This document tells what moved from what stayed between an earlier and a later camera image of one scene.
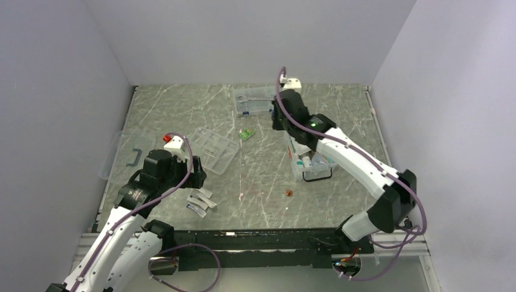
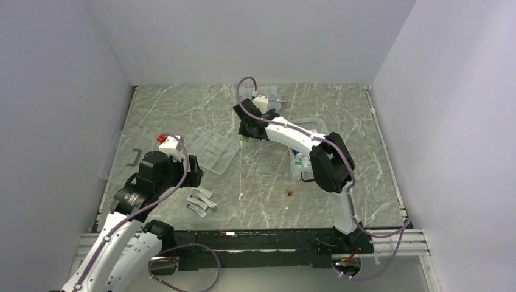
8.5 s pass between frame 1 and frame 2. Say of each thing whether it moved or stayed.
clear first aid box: stayed
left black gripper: stayed
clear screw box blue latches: stayed
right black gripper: moved
